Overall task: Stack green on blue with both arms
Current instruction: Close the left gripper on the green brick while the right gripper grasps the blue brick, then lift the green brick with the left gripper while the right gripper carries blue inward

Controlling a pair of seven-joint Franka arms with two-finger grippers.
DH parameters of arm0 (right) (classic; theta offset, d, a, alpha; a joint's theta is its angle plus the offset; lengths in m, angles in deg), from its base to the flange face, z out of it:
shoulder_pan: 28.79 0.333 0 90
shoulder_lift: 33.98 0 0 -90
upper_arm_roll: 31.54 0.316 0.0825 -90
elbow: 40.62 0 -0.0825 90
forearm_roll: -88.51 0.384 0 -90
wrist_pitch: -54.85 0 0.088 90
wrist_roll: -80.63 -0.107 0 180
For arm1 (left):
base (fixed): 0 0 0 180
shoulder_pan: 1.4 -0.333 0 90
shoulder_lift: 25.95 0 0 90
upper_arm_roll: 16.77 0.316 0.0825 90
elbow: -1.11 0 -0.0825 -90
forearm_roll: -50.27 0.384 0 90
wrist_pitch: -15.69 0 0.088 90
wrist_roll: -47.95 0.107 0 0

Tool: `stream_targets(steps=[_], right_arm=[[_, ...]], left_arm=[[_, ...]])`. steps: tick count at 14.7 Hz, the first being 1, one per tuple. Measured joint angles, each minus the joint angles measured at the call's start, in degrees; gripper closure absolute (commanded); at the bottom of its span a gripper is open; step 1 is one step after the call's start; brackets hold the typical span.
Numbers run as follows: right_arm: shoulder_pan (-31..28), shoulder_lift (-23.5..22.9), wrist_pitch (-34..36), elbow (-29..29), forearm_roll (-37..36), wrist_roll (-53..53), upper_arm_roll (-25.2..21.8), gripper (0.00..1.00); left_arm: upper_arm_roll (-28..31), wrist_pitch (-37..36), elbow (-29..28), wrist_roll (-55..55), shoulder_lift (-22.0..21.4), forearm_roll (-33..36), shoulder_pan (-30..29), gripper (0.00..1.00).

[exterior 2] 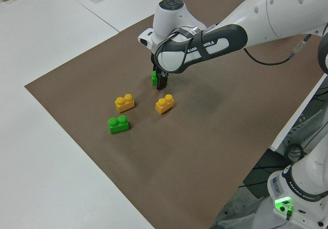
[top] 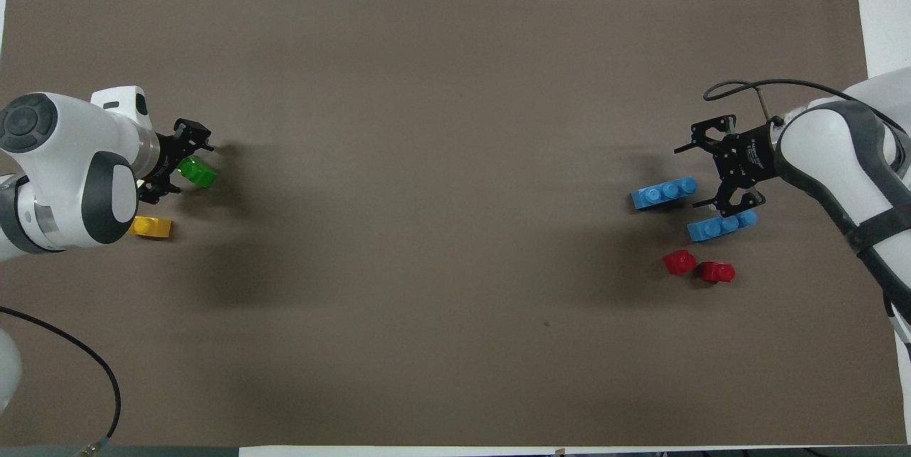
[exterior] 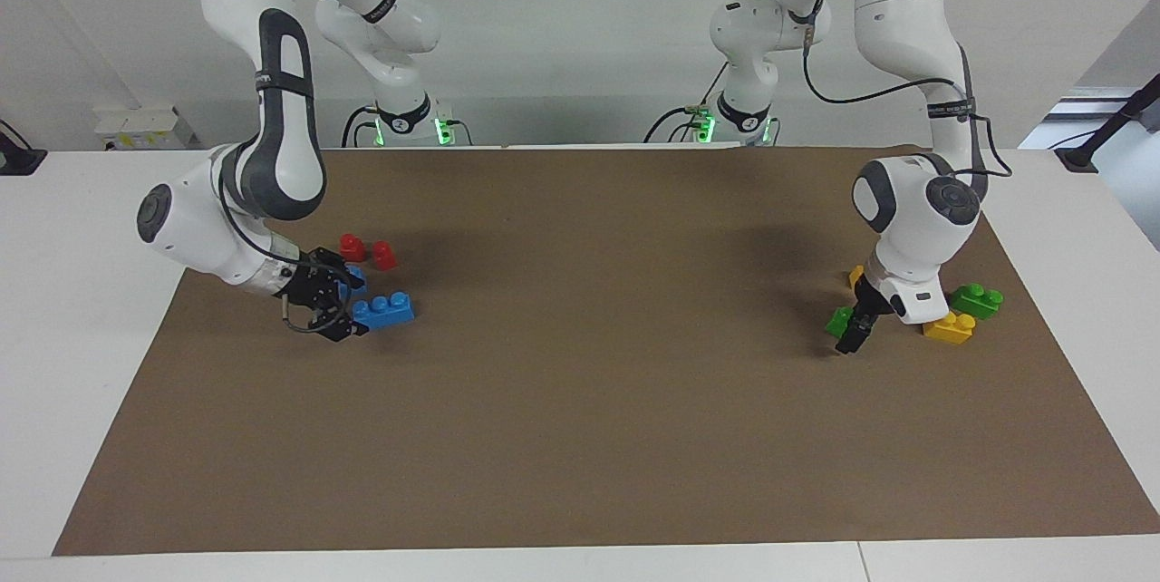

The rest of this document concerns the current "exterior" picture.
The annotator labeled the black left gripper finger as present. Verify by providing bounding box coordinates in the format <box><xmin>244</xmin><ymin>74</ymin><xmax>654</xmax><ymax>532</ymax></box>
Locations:
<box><xmin>835</xmin><ymin>314</ymin><xmax>876</xmax><ymax>357</ymax></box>

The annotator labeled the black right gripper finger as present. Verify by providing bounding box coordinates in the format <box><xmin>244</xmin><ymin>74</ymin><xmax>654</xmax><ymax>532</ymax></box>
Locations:
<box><xmin>313</xmin><ymin>315</ymin><xmax>371</xmax><ymax>344</ymax></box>
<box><xmin>330</xmin><ymin>255</ymin><xmax>368</xmax><ymax>292</ymax></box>

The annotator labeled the white box with yellow labels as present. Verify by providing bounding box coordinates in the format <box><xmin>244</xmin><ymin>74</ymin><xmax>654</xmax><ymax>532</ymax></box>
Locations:
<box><xmin>93</xmin><ymin>106</ymin><xmax>196</xmax><ymax>152</ymax></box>

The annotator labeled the black angled stand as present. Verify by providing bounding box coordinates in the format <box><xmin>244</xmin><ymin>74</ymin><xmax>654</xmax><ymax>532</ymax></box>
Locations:
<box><xmin>1054</xmin><ymin>73</ymin><xmax>1160</xmax><ymax>173</ymax></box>

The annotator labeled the brown table mat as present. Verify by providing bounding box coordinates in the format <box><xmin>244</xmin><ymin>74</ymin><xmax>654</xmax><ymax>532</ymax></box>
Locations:
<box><xmin>52</xmin><ymin>145</ymin><xmax>1160</xmax><ymax>557</ymax></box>

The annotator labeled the black table clamp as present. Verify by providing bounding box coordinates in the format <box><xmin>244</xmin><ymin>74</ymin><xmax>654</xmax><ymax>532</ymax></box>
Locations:
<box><xmin>0</xmin><ymin>120</ymin><xmax>48</xmax><ymax>177</ymax></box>

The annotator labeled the black right arm gripper cable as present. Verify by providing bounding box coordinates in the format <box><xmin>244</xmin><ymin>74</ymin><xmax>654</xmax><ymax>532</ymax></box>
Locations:
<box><xmin>217</xmin><ymin>160</ymin><xmax>345</xmax><ymax>270</ymax></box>

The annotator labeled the black arm gripper cable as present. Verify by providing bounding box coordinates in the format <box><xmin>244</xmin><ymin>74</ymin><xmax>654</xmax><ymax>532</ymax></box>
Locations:
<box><xmin>802</xmin><ymin>0</ymin><xmax>1014</xmax><ymax>179</ymax></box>
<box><xmin>217</xmin><ymin>160</ymin><xmax>345</xmax><ymax>270</ymax></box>

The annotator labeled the black right arm base cable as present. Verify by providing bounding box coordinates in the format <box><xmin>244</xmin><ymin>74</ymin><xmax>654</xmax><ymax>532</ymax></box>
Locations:
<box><xmin>341</xmin><ymin>106</ymin><xmax>380</xmax><ymax>149</ymax></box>

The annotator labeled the black arm base cable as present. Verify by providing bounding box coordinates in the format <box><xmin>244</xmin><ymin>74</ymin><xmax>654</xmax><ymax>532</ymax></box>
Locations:
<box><xmin>643</xmin><ymin>65</ymin><xmax>730</xmax><ymax>145</ymax></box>
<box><xmin>341</xmin><ymin>106</ymin><xmax>380</xmax><ymax>149</ymax></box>

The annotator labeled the black left arm gripper cable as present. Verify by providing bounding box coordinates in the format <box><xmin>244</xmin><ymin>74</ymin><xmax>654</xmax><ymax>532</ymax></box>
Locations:
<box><xmin>802</xmin><ymin>0</ymin><xmax>1014</xmax><ymax>179</ymax></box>

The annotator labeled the black left arm base cable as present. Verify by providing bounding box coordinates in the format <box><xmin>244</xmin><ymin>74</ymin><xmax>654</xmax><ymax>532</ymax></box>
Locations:
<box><xmin>643</xmin><ymin>65</ymin><xmax>730</xmax><ymax>145</ymax></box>

